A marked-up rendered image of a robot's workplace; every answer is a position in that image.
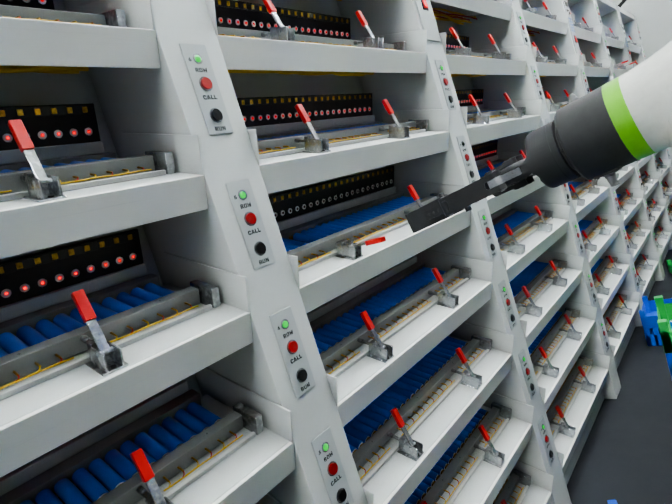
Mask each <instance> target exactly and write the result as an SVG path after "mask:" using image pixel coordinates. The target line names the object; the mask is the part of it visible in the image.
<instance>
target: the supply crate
mask: <svg viewBox="0 0 672 504"><path fill-rule="evenodd" d="M654 300H655V304H656V309H657V316H658V320H657V323H658V327H659V331H660V335H661V339H662V343H663V347H664V351H665V353H672V330H671V326H670V322H669V321H670V320H672V303H666V304H664V300H663V296H662V295H660V296H654Z"/></svg>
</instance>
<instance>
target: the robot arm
mask: <svg viewBox="0 0 672 504"><path fill-rule="evenodd" d="M569 100H570V101H569V104H568V105H566V106H564V107H562V108H560V109H558V110H557V111H556V113H555V116H554V120H553V121H551V122H549V123H547V124H546V125H544V126H542V127H540V128H538V129H536V130H534V131H532V132H531V133H529V134H528V135H527V136H526V138H525V149H526V153H527V155H526V158H525V159H524V157H523V155H522V154H520V155H517V156H514V157H511V158H509V159H508V160H506V161H504V162H503V163H502V165H500V166H498V167H496V168H494V169H492V170H490V171H488V172H486V173H485V175H484V177H483V178H481V179H479V180H477V181H475V182H473V183H471V184H469V185H467V186H465V187H463V188H461V189H459V190H457V191H455V192H453V193H451V194H449V195H447V196H445V195H444V193H440V194H438V196H439V198H438V199H436V200H434V201H432V202H430V203H428V204H426V205H424V206H422V207H420V208H418V209H416V210H414V211H412V212H410V213H408V214H406V215H405V217H406V219H407V221H408V223H409V225H410V227H411V229H412V231H413V233H415V232H417V231H420V230H422V229H424V228H426V227H428V226H430V225H433V224H435V223H437V222H439V221H441V220H443V219H446V218H448V217H450V216H452V215H454V214H456V213H458V212H460V211H463V210H464V208H465V210H466V212H468V211H470V210H472V208H471V206H470V205H471V204H473V203H477V202H479V201H480V200H482V199H484V198H486V197H488V196H491V195H493V196H496V197H497V196H499V195H501V194H504V193H506V192H508V191H510V190H513V189H514V190H517V189H519V188H521V187H525V186H526V185H528V184H530V183H532V182H534V181H535V180H534V178H533V176H535V175H537V176H538V177H539V178H540V181H541V182H542V183H543V184H545V185H546V186H548V187H550V188H556V187H558V186H561V185H563V184H565V183H568V182H570V181H572V180H575V179H577V178H579V177H581V176H582V177H584V178H585V179H588V180H593V179H594V180H596V179H597V180H599V179H600V177H605V179H607V181H608V183H609V184H610V187H614V186H616V185H618V184H620V183H619V181H618V179H617V176H616V172H618V171H619V169H622V167H624V166H626V165H628V164H631V163H633V162H635V161H638V160H640V159H643V158H645V157H647V156H650V155H652V154H654V153H657V152H659V151H662V150H664V149H667V148H670V147H671V148H672V40H671V41H670V42H669V43H668V44H666V45H665V46H664V47H663V48H661V49H660V50H659V51H657V52H656V53H655V54H653V55H652V56H651V57H649V58H648V59H646V60H645V61H643V62H642V63H640V64H639V65H637V66H636V67H634V68H633V69H631V70H629V71H628V72H626V73H624V74H623V75H621V76H619V77H617V78H615V79H613V80H612V81H610V82H608V83H606V84H604V85H602V86H601V87H599V88H597V89H595V90H593V91H591V92H590V93H588V94H586V95H584V96H582V97H580V98H579V97H576V95H574V93H572V94H570V95H569ZM513 184H514V185H513Z"/></svg>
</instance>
